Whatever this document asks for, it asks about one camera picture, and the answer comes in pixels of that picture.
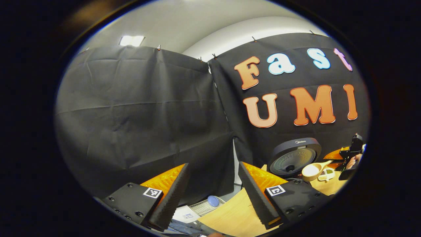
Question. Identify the ceiling light panel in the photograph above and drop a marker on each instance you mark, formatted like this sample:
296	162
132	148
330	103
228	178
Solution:
131	40

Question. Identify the white box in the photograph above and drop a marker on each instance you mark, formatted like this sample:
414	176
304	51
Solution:
185	215

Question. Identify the person's blue jeans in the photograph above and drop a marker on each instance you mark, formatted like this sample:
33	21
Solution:
184	227

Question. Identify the wooden spoon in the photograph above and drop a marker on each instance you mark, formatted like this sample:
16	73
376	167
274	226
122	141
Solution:
307	178

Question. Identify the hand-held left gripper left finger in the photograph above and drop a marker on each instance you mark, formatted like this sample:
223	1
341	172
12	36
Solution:
171	197

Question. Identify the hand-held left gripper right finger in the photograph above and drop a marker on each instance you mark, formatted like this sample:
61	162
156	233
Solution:
256	197

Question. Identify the black backdrop cloth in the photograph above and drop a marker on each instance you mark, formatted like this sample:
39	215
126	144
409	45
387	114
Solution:
131	115

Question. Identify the black and silver rice cooker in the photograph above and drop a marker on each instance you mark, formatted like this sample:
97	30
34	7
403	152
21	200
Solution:
292	158

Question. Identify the white divided bean tray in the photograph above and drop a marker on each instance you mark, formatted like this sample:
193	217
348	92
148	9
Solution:
329	174

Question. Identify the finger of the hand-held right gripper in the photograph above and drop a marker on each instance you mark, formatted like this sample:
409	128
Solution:
342	154

